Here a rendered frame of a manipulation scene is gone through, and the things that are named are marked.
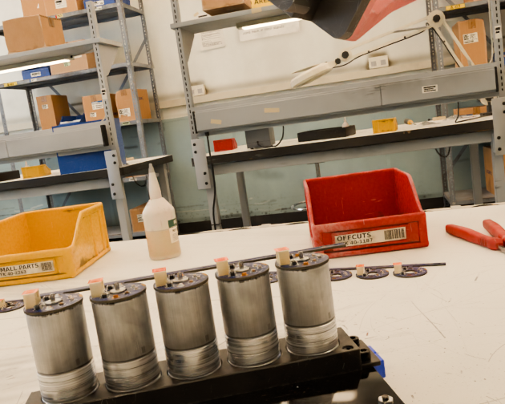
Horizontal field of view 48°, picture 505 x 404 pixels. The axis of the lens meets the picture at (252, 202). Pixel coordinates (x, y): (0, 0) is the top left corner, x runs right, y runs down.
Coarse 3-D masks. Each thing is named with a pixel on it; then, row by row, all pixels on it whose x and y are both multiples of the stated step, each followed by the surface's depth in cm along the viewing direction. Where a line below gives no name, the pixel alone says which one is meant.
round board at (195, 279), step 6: (168, 276) 26; (174, 276) 26; (186, 276) 26; (192, 276) 26; (198, 276) 25; (204, 276) 26; (168, 282) 25; (186, 282) 25; (192, 282) 25; (198, 282) 25; (204, 282) 25; (156, 288) 25; (162, 288) 24; (168, 288) 24; (174, 288) 24; (180, 288) 24; (186, 288) 24; (192, 288) 24
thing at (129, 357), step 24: (120, 288) 25; (96, 312) 24; (120, 312) 24; (144, 312) 25; (120, 336) 24; (144, 336) 25; (120, 360) 24; (144, 360) 25; (120, 384) 24; (144, 384) 25
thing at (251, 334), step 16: (240, 272) 25; (224, 288) 25; (240, 288) 25; (256, 288) 25; (224, 304) 25; (240, 304) 25; (256, 304) 25; (272, 304) 26; (224, 320) 25; (240, 320) 25; (256, 320) 25; (272, 320) 25; (224, 336) 26; (240, 336) 25; (256, 336) 25; (272, 336) 25; (240, 352) 25; (256, 352) 25; (272, 352) 25
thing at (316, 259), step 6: (306, 252) 27; (312, 252) 27; (318, 252) 27; (312, 258) 26; (318, 258) 26; (324, 258) 26; (276, 264) 26; (294, 264) 25; (300, 264) 25; (312, 264) 25; (318, 264) 25; (324, 264) 25
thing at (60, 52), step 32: (96, 32) 263; (0, 64) 286; (32, 64) 288; (96, 64) 265; (64, 128) 274; (0, 160) 285; (160, 160) 319; (0, 192) 291; (32, 192) 287; (64, 192) 283; (128, 224) 280
